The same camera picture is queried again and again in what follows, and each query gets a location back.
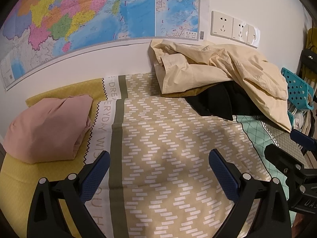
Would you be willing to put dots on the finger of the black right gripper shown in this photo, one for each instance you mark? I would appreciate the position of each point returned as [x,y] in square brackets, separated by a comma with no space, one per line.
[303,140]
[282,160]

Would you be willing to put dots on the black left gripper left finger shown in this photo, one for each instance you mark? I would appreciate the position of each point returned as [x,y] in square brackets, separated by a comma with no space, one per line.
[45,216]

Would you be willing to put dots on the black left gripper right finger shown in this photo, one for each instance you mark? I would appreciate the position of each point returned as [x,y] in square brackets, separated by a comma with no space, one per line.
[272,217]

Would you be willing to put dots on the cream yellow shirt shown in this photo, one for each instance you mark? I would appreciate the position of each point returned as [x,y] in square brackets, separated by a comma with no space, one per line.
[181,67]

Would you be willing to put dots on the teal quilted blanket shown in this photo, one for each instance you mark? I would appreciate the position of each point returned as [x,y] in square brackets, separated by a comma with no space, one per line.
[262,133]

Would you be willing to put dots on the teal plastic basket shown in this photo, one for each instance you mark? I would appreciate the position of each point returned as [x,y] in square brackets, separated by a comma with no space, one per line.
[300,94]

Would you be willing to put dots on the folded pink garment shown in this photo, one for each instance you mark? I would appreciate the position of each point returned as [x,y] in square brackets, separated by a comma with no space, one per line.
[51,130]

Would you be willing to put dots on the black garment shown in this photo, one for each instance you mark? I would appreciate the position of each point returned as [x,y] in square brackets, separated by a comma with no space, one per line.
[224,100]

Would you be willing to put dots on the patterned beige bed sheet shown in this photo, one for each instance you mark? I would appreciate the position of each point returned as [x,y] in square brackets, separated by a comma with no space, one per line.
[160,183]

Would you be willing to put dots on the olive green garment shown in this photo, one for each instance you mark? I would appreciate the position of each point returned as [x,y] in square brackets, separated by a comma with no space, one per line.
[187,93]

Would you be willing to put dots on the white wall switch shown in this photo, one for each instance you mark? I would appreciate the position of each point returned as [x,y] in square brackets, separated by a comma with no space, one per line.
[253,38]

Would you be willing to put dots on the white wall socket panel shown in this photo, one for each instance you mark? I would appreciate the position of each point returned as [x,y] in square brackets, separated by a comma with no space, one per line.
[221,25]

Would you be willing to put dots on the colourful wall map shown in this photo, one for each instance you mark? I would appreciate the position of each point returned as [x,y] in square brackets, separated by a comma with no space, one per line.
[38,31]

